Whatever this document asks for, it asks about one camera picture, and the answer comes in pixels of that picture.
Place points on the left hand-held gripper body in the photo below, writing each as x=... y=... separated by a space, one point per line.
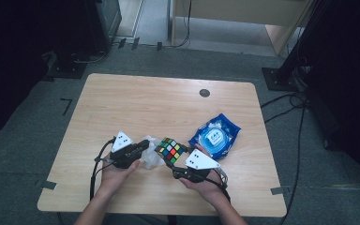
x=123 y=153

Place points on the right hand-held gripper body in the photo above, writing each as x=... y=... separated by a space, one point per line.
x=198 y=165

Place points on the white wet wipe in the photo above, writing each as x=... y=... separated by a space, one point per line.
x=153 y=156

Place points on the multicoloured puzzle cube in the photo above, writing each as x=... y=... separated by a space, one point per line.
x=169 y=150

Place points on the blue wet wipes pack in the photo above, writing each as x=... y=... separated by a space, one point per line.
x=217 y=137

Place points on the person's right hand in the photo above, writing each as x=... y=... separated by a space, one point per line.
x=209 y=187

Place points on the person's left hand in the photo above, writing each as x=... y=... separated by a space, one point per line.
x=115 y=179

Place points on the black round table grommet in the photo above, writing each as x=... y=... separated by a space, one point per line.
x=204 y=93

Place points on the person's lap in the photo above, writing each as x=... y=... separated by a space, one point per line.
x=150 y=220

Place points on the black angled floor tape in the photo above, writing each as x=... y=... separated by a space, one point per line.
x=66 y=104

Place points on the grey tape strip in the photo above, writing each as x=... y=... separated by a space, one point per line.
x=279 y=190
x=48 y=185

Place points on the black floor tape strip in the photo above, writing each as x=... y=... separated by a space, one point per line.
x=122 y=43
x=135 y=43
x=159 y=46

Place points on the black stand with base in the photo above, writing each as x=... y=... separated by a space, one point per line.
x=281 y=78

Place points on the dark cabinet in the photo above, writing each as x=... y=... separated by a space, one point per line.
x=106 y=22

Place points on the light wooden cabinet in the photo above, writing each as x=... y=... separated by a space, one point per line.
x=247 y=12

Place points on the black stand base plate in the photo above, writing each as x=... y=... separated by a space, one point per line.
x=67 y=67

